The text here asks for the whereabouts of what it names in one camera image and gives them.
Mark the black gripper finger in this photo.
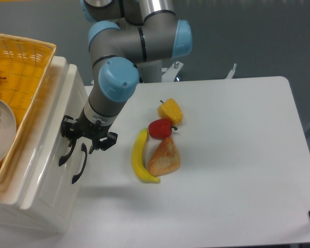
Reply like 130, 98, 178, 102
60, 115, 76, 147
89, 132, 118, 154

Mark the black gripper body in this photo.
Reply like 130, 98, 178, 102
74, 113, 111, 140

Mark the black top drawer handle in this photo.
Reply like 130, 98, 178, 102
58, 139, 77, 167

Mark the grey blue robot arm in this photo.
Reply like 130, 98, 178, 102
61, 1, 193, 150

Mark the white drawer cabinet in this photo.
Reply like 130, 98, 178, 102
0, 56, 88, 233

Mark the yellow banana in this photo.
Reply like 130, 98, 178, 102
131, 128, 161, 184

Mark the red bell pepper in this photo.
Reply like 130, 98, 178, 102
148, 118, 178, 140

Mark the triangular bread pastry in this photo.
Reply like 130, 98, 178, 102
148, 136, 181, 177

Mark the yellow bell pepper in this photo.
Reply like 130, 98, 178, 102
157, 98, 183, 125

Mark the white plate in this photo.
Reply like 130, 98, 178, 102
0, 100, 17, 163

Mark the yellow woven basket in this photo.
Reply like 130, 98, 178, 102
0, 34, 56, 183

